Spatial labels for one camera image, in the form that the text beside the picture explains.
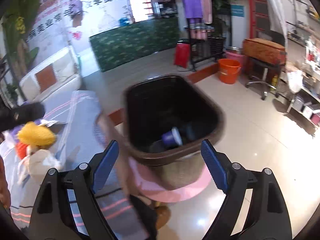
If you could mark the red ladder shelf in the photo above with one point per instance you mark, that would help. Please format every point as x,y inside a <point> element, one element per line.
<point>258,17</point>

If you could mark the red bag on floor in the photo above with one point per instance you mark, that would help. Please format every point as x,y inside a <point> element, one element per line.
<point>182,54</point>

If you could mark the pink basin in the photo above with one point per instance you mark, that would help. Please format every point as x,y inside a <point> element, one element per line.
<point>235,56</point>

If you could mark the folded purple umbrella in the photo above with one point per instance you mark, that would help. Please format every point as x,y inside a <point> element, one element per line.
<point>75,7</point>

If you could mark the orange patterned stool cushion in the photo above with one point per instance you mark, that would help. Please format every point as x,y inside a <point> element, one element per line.
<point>264,50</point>

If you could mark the pink towel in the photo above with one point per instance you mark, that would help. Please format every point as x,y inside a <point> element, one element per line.
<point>206,6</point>

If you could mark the white paper wrapper strip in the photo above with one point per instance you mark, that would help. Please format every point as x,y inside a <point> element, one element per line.
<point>51,123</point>

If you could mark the large banana plant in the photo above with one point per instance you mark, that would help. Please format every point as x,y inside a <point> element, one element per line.
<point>18,18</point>

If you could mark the green patterned counter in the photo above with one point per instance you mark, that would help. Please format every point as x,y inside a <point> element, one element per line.
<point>121,45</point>

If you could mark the orange foam fruit net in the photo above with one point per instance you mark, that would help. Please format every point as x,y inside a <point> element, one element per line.
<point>21,150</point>

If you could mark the black iron rack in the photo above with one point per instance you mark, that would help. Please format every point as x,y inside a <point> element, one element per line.
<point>208,41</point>

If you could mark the purple instant noodle cup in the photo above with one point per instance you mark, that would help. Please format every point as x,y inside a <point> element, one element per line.
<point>172,138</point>

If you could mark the brown square cushion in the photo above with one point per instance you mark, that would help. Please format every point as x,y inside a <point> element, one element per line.
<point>46,78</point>

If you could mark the white tissue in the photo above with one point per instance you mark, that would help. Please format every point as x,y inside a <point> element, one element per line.
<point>37,165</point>

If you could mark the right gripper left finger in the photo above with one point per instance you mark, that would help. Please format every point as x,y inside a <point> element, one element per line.
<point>52,217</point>

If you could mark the orange plastic bucket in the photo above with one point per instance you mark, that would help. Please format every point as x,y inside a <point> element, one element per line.
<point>229,70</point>

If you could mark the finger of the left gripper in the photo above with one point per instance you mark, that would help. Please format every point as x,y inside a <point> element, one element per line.
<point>11,118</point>

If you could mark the white wicker swing sofa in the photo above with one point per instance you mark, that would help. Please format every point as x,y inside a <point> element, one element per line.
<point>58,73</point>

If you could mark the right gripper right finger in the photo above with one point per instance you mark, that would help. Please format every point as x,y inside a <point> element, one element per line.
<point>267,217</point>

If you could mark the purple towel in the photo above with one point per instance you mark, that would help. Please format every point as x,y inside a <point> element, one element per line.
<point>192,9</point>

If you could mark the yellow foam fruit net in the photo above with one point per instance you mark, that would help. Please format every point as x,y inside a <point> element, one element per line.
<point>36,135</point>

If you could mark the swivel chair base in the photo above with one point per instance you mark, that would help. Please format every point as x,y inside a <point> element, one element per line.
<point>262,82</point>

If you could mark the dark brown trash bin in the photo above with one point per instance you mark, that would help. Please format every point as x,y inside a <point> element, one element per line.
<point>152,108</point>

